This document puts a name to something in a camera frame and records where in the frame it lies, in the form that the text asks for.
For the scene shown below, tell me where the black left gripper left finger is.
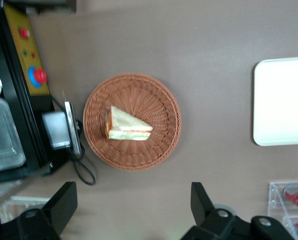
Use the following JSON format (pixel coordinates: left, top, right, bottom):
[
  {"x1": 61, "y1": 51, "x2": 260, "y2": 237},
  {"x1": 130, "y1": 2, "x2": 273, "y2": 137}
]
[{"x1": 0, "y1": 181, "x2": 78, "y2": 240}]

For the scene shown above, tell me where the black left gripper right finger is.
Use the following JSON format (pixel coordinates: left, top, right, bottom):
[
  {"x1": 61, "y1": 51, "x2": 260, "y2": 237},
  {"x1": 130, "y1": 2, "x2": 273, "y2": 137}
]
[{"x1": 181, "y1": 181, "x2": 295, "y2": 240}]

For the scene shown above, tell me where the triangle sandwich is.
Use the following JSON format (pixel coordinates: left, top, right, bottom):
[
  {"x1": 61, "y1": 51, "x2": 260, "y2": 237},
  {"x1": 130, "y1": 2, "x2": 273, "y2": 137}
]
[{"x1": 104, "y1": 105, "x2": 154, "y2": 141}]

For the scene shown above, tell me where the round brown wicker basket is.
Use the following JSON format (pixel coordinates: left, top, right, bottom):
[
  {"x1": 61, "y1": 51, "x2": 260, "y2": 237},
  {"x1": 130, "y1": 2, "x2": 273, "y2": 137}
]
[{"x1": 83, "y1": 72, "x2": 182, "y2": 172}]

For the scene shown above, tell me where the cream plastic tray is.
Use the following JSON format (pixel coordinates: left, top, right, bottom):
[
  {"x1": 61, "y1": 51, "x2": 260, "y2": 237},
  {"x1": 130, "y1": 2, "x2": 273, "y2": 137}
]
[{"x1": 252, "y1": 56, "x2": 298, "y2": 147}]

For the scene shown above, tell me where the grey metal lever bar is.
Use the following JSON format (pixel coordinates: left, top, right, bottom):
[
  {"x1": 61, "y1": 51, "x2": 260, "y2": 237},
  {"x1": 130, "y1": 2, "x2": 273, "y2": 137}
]
[{"x1": 0, "y1": 172, "x2": 41, "y2": 213}]

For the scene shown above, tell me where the clear acrylic bottle rack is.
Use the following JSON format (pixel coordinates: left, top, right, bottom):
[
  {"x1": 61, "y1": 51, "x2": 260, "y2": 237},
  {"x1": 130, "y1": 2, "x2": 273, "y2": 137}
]
[{"x1": 267, "y1": 180, "x2": 298, "y2": 240}]

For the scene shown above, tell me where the silver metal machine plate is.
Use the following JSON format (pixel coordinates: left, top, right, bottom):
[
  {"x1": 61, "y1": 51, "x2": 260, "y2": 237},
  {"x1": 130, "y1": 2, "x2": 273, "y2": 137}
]
[{"x1": 41, "y1": 100, "x2": 83, "y2": 156}]

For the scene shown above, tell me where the black sealing machine yellow panel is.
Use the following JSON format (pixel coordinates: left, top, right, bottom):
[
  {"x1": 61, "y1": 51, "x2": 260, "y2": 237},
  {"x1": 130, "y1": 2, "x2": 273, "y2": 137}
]
[{"x1": 0, "y1": 0, "x2": 73, "y2": 185}]

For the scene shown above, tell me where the red emergency stop button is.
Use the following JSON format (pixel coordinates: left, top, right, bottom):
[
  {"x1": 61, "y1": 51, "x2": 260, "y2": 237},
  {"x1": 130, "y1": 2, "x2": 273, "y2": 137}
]
[{"x1": 28, "y1": 65, "x2": 48, "y2": 89}]

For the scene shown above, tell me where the black machine cable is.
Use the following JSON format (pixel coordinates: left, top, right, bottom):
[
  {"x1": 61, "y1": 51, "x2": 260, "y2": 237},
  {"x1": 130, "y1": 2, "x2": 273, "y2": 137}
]
[{"x1": 51, "y1": 96, "x2": 97, "y2": 186}]

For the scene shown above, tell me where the red rocker switch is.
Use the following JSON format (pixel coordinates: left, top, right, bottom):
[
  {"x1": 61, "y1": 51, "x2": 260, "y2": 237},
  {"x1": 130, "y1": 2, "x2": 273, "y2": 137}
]
[{"x1": 19, "y1": 27, "x2": 31, "y2": 40}]

